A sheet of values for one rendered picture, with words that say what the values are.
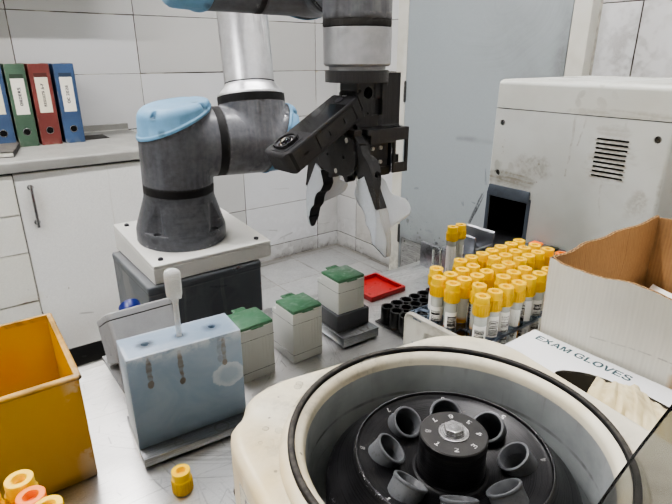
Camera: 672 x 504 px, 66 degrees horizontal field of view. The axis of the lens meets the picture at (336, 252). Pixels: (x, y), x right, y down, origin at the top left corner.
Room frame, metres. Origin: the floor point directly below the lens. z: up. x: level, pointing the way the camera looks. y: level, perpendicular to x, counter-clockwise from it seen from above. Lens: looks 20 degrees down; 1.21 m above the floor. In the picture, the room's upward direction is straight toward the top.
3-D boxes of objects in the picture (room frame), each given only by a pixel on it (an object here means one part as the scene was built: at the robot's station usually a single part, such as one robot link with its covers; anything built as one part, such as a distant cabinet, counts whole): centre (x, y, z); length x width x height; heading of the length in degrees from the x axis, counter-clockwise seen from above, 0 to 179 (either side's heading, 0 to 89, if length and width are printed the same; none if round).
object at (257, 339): (0.51, 0.10, 0.91); 0.05 x 0.04 x 0.07; 37
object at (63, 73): (2.30, 1.16, 1.03); 0.26 x 0.08 x 0.31; 36
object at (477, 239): (0.81, -0.24, 0.92); 0.21 x 0.07 x 0.05; 127
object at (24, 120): (2.19, 1.29, 1.03); 0.26 x 0.07 x 0.31; 37
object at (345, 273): (0.60, -0.01, 0.95); 0.05 x 0.04 x 0.01; 35
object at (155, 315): (0.50, 0.21, 0.92); 0.13 x 0.07 x 0.08; 37
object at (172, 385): (0.41, 0.14, 0.92); 0.10 x 0.07 x 0.10; 122
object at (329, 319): (0.60, -0.01, 0.89); 0.09 x 0.05 x 0.04; 35
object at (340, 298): (0.60, -0.01, 0.92); 0.05 x 0.04 x 0.06; 35
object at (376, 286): (0.73, -0.06, 0.88); 0.07 x 0.07 x 0.01; 37
